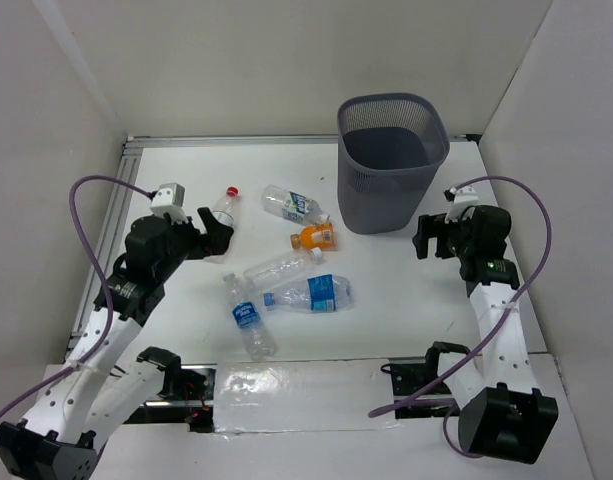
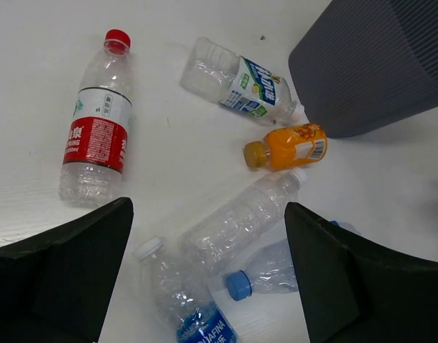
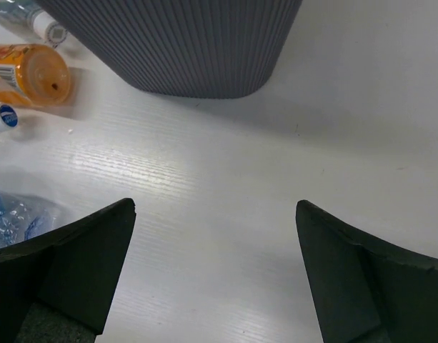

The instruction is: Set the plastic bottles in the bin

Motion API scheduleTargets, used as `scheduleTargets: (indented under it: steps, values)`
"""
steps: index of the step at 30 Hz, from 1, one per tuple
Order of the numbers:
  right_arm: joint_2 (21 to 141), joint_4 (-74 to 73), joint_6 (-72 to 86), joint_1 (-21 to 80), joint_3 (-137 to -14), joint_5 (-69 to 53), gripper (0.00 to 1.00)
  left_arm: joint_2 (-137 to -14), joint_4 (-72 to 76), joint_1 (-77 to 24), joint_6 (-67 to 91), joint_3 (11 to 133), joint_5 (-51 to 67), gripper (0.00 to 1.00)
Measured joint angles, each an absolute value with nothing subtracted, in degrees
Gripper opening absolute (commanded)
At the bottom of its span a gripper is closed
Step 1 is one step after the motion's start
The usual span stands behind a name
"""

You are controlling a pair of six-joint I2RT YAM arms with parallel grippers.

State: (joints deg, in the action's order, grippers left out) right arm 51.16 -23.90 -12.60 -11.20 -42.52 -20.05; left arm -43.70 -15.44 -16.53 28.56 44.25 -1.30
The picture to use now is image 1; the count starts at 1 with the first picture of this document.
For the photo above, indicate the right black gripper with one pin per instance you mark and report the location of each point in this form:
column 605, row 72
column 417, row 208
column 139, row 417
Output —
column 430, row 226

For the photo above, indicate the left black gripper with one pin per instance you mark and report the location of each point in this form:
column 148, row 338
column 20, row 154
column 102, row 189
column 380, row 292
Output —
column 197, row 240

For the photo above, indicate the clear unlabelled plastic bottle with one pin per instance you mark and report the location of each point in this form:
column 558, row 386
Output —
column 281, row 269

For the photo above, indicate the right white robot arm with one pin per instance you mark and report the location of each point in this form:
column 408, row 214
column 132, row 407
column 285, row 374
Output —
column 503, row 413

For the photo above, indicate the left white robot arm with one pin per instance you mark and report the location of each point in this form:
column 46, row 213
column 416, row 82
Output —
column 63, row 434

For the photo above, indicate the grey mesh waste bin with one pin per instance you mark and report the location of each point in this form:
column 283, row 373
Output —
column 390, row 147

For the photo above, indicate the red cap clear bottle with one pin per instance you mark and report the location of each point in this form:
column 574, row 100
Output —
column 226, row 209

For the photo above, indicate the green blue label clear bottle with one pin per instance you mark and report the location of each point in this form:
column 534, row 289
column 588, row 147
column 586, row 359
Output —
column 293, row 206

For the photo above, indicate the orange juice bottle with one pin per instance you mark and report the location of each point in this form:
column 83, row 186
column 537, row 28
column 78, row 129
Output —
column 317, row 236

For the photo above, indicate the blue cap crushed water bottle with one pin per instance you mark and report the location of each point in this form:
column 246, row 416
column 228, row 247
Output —
column 321, row 294

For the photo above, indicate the blue label upright-lying water bottle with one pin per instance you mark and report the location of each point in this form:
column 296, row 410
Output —
column 257, row 339

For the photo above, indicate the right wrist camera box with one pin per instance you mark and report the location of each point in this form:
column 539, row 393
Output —
column 460, row 200

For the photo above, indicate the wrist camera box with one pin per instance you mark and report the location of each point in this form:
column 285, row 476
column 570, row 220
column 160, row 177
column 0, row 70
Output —
column 460, row 200
column 168, row 199

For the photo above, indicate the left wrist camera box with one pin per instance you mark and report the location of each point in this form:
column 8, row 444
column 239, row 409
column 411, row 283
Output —
column 168, row 199

